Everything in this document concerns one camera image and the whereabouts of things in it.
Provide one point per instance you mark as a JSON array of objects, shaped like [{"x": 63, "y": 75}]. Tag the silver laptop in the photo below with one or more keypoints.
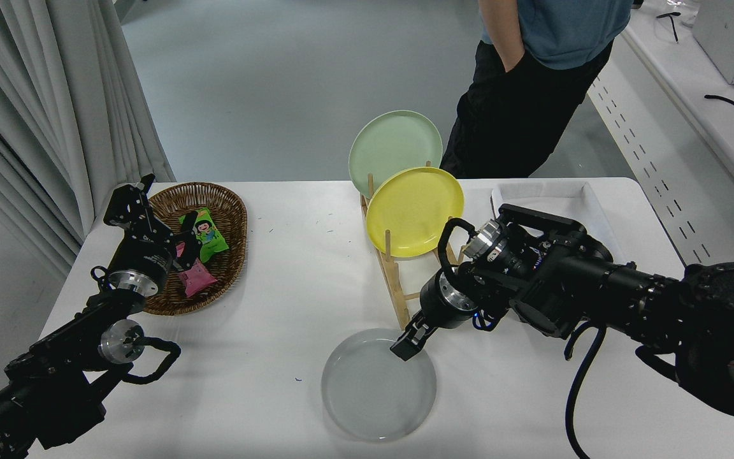
[{"x": 720, "y": 38}]

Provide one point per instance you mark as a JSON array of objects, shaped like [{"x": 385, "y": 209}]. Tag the green snack packet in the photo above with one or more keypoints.
[{"x": 211, "y": 236}]

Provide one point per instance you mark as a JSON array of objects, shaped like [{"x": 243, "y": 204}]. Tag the pink snack packet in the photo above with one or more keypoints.
[{"x": 198, "y": 279}]

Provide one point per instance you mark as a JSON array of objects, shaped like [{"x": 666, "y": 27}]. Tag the person's right forearm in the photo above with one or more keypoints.
[{"x": 501, "y": 25}]

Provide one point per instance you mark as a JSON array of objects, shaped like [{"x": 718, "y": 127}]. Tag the white tray with cork base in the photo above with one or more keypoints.
[{"x": 532, "y": 194}]

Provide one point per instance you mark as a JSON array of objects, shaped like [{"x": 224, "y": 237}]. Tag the brown wicker basket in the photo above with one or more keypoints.
[{"x": 227, "y": 204}]

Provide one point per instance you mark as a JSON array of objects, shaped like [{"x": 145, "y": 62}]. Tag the grey curtain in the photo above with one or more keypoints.
[{"x": 35, "y": 95}]

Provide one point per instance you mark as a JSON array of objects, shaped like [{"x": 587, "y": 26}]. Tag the white perforated side desk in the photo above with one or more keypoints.
[{"x": 660, "y": 127}]

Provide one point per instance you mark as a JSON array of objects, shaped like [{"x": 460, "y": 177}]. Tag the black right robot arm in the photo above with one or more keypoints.
[{"x": 596, "y": 280}]

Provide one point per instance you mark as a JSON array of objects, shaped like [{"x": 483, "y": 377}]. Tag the person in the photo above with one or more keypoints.
[{"x": 552, "y": 95}]

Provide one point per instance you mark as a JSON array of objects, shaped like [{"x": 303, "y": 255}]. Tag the grey plate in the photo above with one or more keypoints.
[{"x": 373, "y": 395}]

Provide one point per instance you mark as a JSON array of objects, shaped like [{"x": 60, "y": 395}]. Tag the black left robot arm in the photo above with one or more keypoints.
[{"x": 55, "y": 376}]

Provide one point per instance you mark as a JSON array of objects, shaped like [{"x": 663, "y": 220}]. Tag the yellow plate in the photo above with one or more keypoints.
[{"x": 415, "y": 210}]

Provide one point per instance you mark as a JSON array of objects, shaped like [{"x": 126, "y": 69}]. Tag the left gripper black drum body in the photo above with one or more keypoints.
[{"x": 147, "y": 258}]

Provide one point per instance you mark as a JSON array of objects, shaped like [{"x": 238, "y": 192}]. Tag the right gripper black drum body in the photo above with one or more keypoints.
[{"x": 437, "y": 312}]

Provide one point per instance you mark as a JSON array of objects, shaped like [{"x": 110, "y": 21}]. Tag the pale green plate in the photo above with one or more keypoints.
[{"x": 386, "y": 143}]

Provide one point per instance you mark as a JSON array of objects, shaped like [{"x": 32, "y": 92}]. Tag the wooden plate rack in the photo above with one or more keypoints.
[{"x": 395, "y": 287}]

